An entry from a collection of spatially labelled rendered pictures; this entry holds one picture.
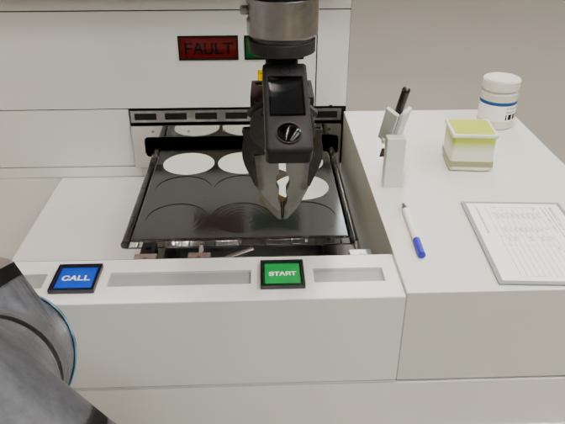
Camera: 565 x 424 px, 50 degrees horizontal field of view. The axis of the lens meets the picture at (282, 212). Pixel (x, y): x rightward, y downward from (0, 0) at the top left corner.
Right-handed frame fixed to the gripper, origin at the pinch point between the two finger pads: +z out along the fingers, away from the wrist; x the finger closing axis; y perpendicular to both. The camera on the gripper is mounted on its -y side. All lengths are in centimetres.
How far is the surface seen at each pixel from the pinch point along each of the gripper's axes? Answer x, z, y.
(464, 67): -151, 106, 413
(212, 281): 8.9, 10.1, 0.1
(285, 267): -0.4, 9.3, 2.0
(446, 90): -123, 106, 358
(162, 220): 19.6, 15.8, 25.0
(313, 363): -3.9, 20.2, -4.1
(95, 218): 36, 24, 40
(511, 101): -44, 4, 48
